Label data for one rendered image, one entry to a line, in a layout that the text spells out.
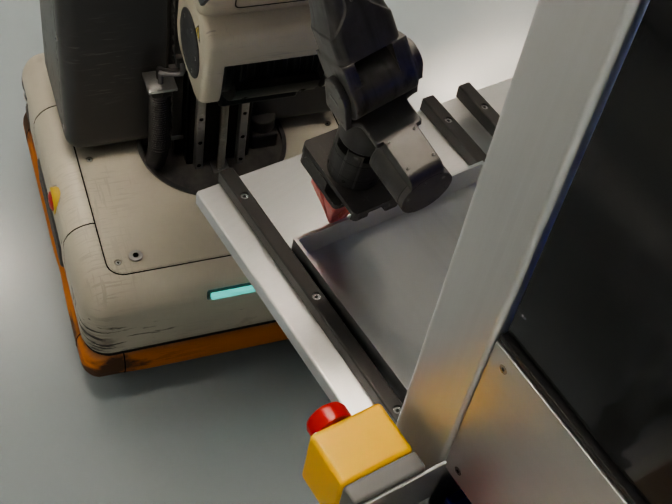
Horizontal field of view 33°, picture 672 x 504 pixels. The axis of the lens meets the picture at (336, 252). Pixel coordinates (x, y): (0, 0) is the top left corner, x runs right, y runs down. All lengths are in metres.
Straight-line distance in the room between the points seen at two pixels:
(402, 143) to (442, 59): 1.83
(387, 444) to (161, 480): 1.16
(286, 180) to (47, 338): 1.02
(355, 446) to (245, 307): 1.12
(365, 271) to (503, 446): 0.42
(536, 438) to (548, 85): 0.28
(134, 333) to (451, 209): 0.85
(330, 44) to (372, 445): 0.35
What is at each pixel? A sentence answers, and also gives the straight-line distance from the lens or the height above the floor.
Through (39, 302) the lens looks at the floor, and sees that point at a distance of 2.31.
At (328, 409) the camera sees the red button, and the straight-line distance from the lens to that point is 1.00.
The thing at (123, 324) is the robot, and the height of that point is 0.22.
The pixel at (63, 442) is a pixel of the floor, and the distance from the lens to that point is 2.14.
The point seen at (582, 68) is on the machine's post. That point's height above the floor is 1.45.
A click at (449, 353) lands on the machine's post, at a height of 1.14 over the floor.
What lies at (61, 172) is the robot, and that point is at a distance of 2.16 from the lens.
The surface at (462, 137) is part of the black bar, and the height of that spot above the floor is 0.90.
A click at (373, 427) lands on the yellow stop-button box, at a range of 0.98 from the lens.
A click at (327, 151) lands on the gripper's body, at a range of 1.19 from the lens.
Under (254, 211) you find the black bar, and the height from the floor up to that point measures 0.90.
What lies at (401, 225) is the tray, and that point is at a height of 0.88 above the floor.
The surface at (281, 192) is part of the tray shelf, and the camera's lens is 1.32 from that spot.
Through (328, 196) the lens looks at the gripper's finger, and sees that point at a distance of 1.19.
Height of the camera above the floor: 1.87
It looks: 51 degrees down
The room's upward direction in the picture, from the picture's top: 12 degrees clockwise
